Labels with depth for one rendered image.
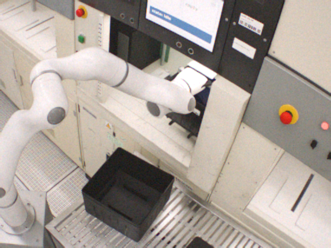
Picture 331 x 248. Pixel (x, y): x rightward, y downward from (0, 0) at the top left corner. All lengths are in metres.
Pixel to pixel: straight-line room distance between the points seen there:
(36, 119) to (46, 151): 1.72
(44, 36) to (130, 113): 0.93
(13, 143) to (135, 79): 0.44
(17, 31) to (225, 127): 1.70
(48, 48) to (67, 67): 1.19
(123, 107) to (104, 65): 0.76
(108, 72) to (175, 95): 0.25
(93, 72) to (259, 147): 0.62
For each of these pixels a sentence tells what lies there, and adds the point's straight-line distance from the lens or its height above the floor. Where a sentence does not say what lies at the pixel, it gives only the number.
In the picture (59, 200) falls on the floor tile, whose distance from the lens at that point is 2.42.
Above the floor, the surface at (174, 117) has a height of 1.00.
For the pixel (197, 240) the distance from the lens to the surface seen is 1.37.
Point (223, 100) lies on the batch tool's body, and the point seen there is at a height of 1.36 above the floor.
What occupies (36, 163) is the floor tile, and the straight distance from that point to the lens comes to 2.63.
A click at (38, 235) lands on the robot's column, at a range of 1.48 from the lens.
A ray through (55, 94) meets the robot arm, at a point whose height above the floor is 1.45.
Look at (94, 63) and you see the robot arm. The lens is 0.97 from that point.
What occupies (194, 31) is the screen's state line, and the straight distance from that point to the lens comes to 1.12.
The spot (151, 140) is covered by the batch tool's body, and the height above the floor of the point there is 0.87.
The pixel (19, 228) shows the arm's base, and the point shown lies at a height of 0.77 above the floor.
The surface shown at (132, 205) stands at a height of 0.77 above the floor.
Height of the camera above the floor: 2.09
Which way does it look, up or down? 47 degrees down
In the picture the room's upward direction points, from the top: 10 degrees clockwise
